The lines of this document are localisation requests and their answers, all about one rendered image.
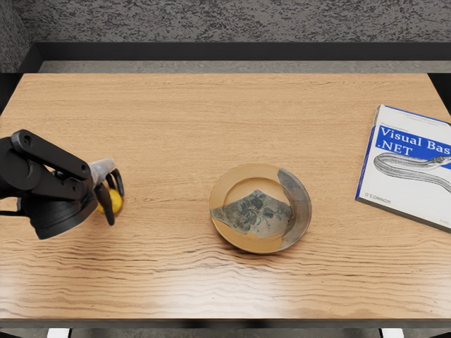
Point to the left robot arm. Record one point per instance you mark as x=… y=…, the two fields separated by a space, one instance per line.
x=42 y=186

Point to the white and blue book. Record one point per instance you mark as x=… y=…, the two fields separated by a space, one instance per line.
x=408 y=165

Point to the tan plate with printed pattern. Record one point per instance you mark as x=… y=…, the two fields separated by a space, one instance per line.
x=260 y=207

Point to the yellow fruit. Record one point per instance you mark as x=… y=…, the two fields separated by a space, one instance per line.
x=116 y=202

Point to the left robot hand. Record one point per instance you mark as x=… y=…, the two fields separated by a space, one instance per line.
x=104 y=176

